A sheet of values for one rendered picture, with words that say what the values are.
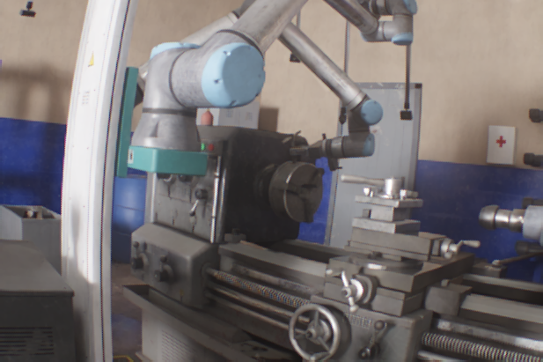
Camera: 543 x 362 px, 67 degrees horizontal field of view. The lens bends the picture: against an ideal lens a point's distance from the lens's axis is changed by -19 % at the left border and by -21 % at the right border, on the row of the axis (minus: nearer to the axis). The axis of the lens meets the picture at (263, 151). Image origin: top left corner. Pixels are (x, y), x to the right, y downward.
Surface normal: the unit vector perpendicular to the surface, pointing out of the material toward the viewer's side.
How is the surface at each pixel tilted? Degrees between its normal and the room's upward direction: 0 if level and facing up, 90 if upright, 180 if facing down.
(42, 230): 90
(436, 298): 90
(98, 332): 90
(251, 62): 94
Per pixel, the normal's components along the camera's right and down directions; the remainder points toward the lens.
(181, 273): -0.71, -0.07
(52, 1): 0.69, 0.07
